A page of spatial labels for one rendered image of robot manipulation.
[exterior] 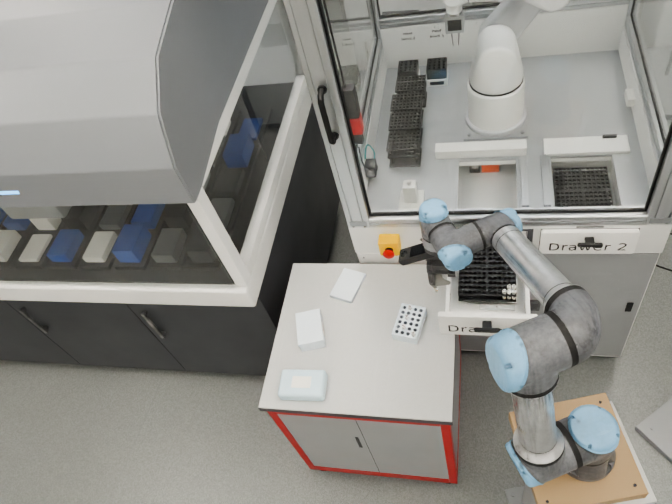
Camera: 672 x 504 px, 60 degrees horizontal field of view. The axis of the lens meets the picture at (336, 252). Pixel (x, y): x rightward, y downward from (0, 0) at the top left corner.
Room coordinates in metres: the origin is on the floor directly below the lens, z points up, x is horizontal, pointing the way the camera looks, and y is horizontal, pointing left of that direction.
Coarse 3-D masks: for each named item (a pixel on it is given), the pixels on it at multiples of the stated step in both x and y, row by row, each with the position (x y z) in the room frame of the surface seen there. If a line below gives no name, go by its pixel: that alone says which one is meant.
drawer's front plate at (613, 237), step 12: (540, 240) 1.07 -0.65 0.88; (552, 240) 1.05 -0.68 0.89; (564, 240) 1.04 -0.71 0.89; (576, 240) 1.02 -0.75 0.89; (600, 240) 0.99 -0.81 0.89; (612, 240) 0.98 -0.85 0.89; (624, 240) 0.97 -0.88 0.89; (636, 240) 0.95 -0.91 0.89; (552, 252) 1.05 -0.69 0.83; (564, 252) 1.03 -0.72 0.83; (576, 252) 1.02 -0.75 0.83; (588, 252) 1.01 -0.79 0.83; (600, 252) 0.99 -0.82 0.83; (612, 252) 0.98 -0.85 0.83; (624, 252) 0.96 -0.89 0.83
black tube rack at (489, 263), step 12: (480, 252) 1.09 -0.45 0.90; (492, 252) 1.08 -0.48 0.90; (480, 264) 1.05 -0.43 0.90; (492, 264) 1.03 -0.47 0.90; (504, 264) 1.04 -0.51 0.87; (468, 276) 1.02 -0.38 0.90; (480, 276) 1.00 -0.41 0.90; (492, 276) 0.99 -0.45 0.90; (504, 276) 0.97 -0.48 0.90; (468, 288) 0.97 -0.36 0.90; (480, 288) 0.98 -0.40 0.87; (492, 288) 0.95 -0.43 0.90; (504, 288) 0.95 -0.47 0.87; (468, 300) 0.95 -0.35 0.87; (480, 300) 0.94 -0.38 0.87; (492, 300) 0.92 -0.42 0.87; (504, 300) 0.91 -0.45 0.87
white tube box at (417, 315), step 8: (408, 304) 1.05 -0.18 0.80; (400, 312) 1.03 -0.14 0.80; (408, 312) 1.03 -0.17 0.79; (416, 312) 1.01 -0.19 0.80; (424, 312) 1.00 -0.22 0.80; (400, 320) 1.01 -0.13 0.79; (408, 320) 1.00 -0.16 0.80; (416, 320) 0.99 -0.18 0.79; (424, 320) 1.00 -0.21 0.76; (400, 328) 0.98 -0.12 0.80; (408, 328) 0.97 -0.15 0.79; (416, 328) 0.96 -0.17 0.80; (392, 336) 0.96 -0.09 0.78; (400, 336) 0.95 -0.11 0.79; (408, 336) 0.94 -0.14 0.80; (416, 336) 0.93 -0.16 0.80; (416, 344) 0.92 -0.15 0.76
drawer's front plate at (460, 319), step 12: (444, 312) 0.90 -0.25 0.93; (456, 312) 0.89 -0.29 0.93; (468, 312) 0.88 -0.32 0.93; (480, 312) 0.86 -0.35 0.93; (444, 324) 0.89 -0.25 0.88; (456, 324) 0.88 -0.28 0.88; (468, 324) 0.86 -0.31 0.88; (480, 324) 0.85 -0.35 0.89; (492, 324) 0.83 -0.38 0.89; (504, 324) 0.82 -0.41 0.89; (516, 324) 0.81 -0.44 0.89
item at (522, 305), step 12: (456, 276) 1.07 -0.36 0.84; (516, 276) 1.00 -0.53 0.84; (456, 288) 1.03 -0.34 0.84; (516, 288) 0.96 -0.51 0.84; (456, 300) 0.99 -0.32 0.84; (516, 300) 0.92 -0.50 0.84; (528, 300) 0.87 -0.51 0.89; (492, 312) 0.90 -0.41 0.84; (504, 312) 0.89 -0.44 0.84; (516, 312) 0.88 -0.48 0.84; (528, 312) 0.83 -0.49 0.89
